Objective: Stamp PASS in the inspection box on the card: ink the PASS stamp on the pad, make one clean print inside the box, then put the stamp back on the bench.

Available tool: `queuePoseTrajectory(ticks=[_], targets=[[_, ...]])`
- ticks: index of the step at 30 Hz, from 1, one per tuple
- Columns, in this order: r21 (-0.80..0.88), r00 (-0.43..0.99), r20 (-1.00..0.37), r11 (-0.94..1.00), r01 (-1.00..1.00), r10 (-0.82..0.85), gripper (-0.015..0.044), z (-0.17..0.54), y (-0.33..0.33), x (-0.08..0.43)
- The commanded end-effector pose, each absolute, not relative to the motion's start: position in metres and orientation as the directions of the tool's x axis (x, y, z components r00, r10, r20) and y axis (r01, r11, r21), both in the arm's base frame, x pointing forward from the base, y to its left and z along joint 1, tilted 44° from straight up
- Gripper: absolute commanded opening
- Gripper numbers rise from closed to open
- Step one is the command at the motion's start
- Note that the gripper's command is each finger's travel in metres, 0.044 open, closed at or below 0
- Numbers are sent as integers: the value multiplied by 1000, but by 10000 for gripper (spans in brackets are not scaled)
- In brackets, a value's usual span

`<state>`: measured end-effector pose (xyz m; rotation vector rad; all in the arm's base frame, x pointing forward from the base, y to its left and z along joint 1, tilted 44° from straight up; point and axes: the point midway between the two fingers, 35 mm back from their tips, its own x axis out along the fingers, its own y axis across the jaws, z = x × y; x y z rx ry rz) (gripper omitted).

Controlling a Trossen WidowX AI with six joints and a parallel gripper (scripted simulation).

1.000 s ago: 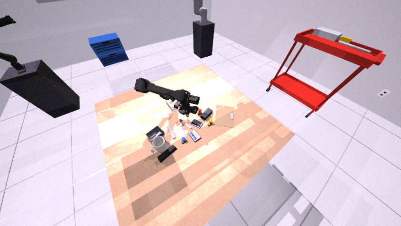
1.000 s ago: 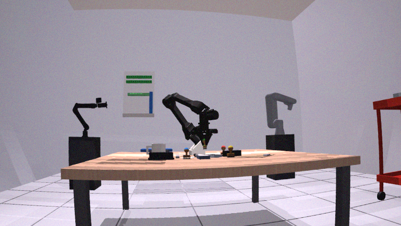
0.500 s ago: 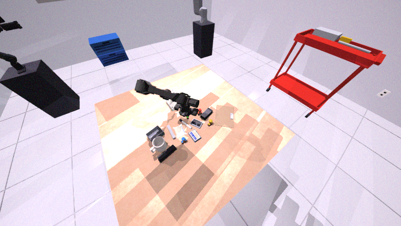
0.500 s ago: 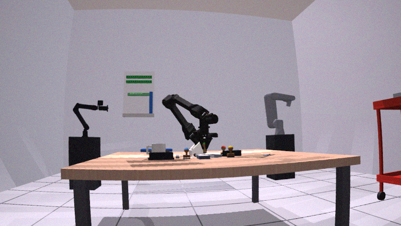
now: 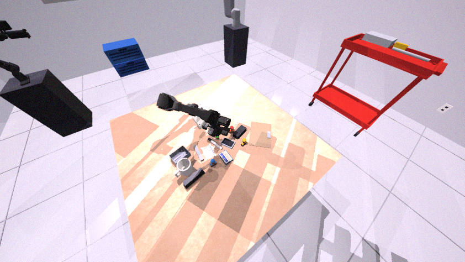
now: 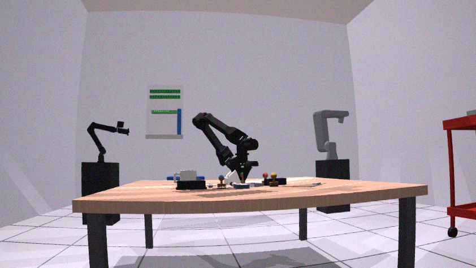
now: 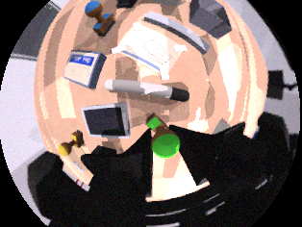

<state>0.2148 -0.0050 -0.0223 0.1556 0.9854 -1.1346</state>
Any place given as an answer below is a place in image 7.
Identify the white inspection card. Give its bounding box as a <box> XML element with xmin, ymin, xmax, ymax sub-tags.
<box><xmin>112</xmin><ymin>23</ymin><xmax>187</xmax><ymax>80</ymax></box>

